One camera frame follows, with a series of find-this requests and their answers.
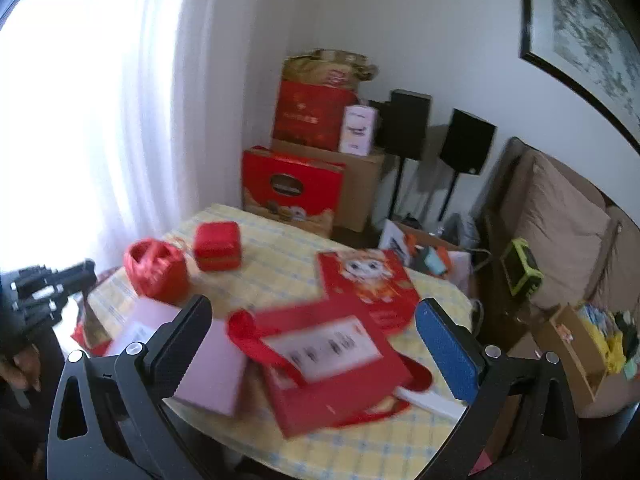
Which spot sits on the yellow plaid tablecloth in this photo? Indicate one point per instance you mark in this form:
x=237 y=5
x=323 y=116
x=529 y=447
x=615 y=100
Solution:
x=280 y=270

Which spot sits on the yellow cloth bag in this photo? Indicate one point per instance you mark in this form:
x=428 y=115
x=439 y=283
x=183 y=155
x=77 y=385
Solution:
x=615 y=350

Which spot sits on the light blue hair dryer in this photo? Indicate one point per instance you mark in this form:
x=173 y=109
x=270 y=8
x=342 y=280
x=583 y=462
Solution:
x=432 y=260

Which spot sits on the crumpled brown paper bag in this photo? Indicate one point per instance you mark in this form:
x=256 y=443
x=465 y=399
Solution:
x=320 y=67

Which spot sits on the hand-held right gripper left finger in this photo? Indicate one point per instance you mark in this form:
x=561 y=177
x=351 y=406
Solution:
x=180 y=355

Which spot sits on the black speaker on stand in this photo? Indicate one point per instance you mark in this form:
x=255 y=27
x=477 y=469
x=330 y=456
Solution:
x=467 y=142
x=407 y=125

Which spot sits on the red gift box white label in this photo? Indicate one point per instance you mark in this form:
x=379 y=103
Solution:
x=350 y=390

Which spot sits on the cluttered open cardboard box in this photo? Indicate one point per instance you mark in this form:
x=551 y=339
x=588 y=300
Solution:
x=460 y=265

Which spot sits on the large closed cardboard box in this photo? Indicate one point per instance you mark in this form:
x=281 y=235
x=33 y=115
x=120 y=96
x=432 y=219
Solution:
x=360 y=185

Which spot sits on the person's left hand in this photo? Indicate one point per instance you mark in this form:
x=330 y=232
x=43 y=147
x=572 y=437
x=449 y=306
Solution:
x=22 y=370

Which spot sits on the red box with gold bag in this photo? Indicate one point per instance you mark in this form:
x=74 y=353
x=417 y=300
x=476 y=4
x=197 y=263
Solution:
x=305 y=115

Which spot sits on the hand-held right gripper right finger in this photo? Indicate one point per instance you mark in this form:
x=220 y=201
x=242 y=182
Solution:
x=447 y=350

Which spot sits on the red cartoon print gift bag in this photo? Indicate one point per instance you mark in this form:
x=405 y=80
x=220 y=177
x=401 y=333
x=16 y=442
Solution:
x=390 y=290

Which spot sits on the small red box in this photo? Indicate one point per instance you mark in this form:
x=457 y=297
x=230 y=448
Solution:
x=215 y=247

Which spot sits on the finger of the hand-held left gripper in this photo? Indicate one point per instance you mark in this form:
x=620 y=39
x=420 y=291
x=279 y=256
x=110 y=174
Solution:
x=75 y=272
x=45 y=310

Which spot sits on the red cookie gift box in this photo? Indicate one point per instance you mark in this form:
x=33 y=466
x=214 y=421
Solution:
x=290 y=185

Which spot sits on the green black portable speaker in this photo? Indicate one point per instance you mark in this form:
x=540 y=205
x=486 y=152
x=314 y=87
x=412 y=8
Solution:
x=520 y=265

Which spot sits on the brown sofa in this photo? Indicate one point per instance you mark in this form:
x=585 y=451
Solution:
x=505 y=160

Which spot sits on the white sheer curtain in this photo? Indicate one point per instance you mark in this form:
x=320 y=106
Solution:
x=100 y=110

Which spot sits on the large beige sofa cushion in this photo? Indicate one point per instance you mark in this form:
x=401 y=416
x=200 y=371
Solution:
x=560 y=230

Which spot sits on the small white pink box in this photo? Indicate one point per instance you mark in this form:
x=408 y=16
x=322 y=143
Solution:
x=357 y=130

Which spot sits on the shallow cardboard tray box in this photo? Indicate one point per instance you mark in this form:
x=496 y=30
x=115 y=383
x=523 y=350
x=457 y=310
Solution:
x=565 y=355

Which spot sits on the framed ink painting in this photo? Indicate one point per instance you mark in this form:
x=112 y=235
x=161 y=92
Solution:
x=590 y=35

